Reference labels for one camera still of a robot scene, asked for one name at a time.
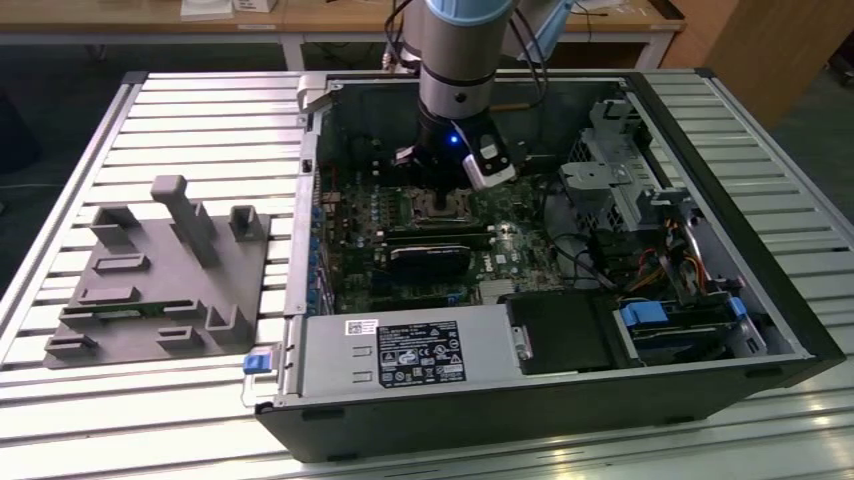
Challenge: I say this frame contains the silver CPU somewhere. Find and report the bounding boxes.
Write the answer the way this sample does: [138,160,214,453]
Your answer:
[424,192,467,217]

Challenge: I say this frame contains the black RAM slots row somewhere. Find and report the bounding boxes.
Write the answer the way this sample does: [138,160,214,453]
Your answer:
[382,224,495,250]
[369,155,418,185]

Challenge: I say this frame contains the black graphics card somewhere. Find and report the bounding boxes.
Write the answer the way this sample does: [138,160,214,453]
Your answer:
[384,243,473,280]

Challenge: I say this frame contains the green motherboard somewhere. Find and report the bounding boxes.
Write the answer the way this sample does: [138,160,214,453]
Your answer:
[317,164,575,314]

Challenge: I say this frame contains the gray metal drive cage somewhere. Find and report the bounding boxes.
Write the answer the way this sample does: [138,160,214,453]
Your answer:
[556,97,708,236]

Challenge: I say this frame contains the silver heat sink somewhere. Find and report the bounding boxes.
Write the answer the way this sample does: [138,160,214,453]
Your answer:
[480,279,519,302]

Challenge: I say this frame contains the black plastic shroud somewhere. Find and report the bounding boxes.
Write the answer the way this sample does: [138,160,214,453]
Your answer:
[499,292,645,376]

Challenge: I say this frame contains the gray power supply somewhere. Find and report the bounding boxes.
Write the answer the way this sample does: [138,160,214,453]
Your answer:
[296,303,535,401]

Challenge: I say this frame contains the blue disk carrier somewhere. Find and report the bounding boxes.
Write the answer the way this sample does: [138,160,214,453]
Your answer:
[617,298,668,331]

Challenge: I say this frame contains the gray parts rack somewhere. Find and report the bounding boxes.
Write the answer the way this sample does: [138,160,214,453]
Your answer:
[40,174,274,371]

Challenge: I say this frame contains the wooden desk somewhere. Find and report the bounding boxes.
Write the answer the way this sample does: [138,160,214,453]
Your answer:
[0,0,688,71]

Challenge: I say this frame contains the brown wooden cabinet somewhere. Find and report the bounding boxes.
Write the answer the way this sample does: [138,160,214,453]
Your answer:
[665,0,854,131]

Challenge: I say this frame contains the black open PC case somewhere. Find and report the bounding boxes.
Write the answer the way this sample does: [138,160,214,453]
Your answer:
[252,69,848,464]

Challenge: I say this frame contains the green RAM stick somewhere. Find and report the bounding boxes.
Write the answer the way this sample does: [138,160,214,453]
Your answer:
[92,305,165,319]

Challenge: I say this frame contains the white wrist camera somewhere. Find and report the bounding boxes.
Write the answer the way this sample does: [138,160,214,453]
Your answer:
[457,121,520,190]

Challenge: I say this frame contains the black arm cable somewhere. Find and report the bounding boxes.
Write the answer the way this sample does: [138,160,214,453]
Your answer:
[509,0,549,110]

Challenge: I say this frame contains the gray case handle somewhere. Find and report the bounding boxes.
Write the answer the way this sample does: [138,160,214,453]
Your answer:
[292,74,334,112]

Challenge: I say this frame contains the orange wires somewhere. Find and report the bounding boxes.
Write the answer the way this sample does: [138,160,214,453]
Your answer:
[636,249,708,296]

